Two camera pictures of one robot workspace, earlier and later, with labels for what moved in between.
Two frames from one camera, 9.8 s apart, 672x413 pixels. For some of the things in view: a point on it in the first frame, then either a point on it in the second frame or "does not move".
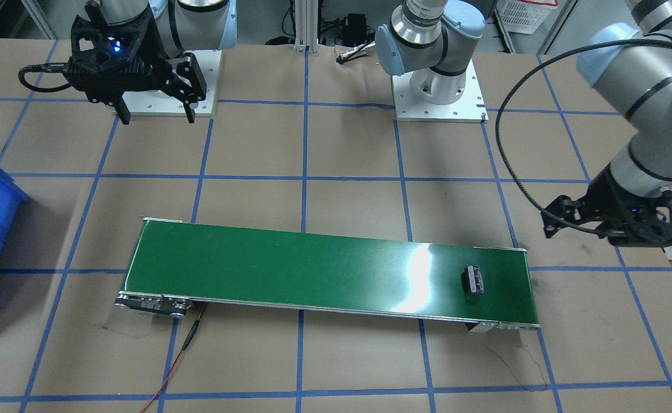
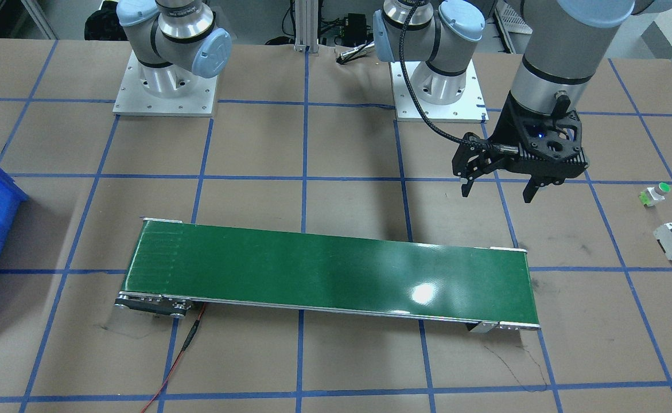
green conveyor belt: (178, 264) does not move
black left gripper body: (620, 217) → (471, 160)
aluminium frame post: (306, 16) does not move
